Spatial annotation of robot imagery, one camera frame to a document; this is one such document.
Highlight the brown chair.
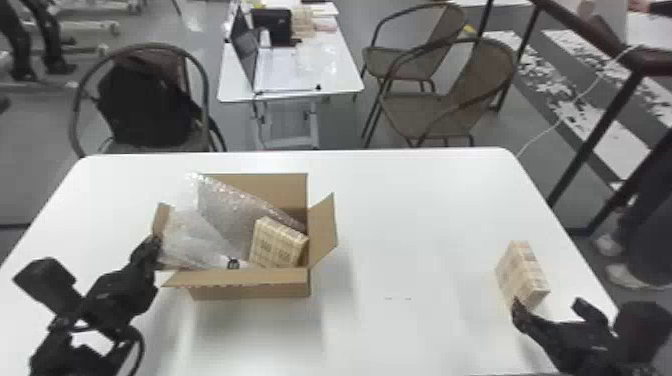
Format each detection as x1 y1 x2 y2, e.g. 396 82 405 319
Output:
363 36 519 149
359 1 470 139
68 41 229 158

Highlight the grey laptop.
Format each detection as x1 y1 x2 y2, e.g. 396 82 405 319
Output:
228 4 323 96

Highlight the black backpack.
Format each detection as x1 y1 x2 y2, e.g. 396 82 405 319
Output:
96 49 205 149

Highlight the person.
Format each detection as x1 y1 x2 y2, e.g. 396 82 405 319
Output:
0 0 78 83
593 124 672 293

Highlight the beige snack packet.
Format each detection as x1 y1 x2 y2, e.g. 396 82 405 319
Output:
494 240 552 311
248 215 310 269

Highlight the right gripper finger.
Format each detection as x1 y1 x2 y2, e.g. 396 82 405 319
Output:
572 296 614 338
511 296 567 359

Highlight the white side table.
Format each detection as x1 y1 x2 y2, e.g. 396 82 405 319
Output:
216 0 367 151

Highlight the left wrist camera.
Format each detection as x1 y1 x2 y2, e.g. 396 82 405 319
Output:
12 256 84 319

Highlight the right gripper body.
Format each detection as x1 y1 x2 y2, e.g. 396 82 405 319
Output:
555 332 638 376

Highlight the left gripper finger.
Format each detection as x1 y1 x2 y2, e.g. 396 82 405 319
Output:
129 235 163 286

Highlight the dark side table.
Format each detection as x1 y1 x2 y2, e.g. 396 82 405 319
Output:
476 0 672 237

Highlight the white cable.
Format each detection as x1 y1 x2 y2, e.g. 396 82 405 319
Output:
515 43 643 159

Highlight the clear bubble wrap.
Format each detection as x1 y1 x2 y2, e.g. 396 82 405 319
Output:
156 172 307 271

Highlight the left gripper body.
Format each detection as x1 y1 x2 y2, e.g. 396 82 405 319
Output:
82 266 160 341

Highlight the cardboard box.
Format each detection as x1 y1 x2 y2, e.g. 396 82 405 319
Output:
152 172 339 302

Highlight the black bag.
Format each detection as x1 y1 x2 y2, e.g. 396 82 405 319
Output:
250 7 296 47

